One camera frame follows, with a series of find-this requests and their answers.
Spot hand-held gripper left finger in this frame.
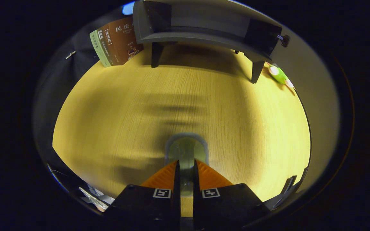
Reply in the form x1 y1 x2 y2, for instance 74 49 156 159
103 160 181 231

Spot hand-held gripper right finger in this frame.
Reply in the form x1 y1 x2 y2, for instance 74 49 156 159
193 159 270 231

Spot pale green grey-rimmed object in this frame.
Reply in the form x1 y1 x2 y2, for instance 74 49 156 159
164 133 209 198

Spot white papers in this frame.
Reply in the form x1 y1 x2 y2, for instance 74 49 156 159
78 184 115 212

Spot green pink plush toy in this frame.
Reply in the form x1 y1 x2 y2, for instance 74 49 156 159
268 64 295 90

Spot grey cabinet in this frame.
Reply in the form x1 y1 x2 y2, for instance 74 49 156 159
132 0 283 84

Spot brown book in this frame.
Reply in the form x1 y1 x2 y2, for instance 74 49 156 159
103 18 144 66

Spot dark grey frame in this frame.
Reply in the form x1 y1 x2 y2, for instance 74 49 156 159
264 167 309 210

